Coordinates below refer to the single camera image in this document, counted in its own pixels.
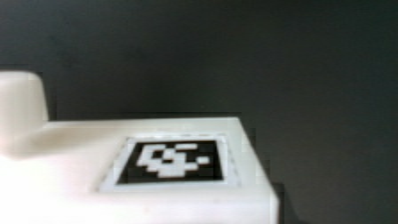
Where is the white drawer box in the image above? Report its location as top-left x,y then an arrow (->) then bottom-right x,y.
0,71 -> 278,224

